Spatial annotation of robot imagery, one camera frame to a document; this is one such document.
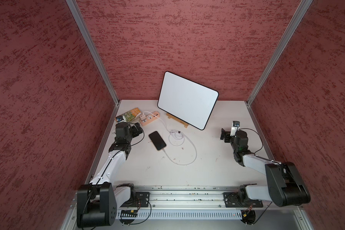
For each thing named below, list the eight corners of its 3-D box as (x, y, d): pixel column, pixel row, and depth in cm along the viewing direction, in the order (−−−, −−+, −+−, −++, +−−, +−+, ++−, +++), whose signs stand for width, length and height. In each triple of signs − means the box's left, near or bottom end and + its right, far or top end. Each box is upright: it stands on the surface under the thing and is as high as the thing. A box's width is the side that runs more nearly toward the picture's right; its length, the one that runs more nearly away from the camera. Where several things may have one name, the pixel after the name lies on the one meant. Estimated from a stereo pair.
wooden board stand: (166, 116, 110) (165, 113, 107) (167, 115, 112) (167, 111, 109) (186, 128, 104) (186, 125, 101) (188, 126, 105) (188, 123, 102)
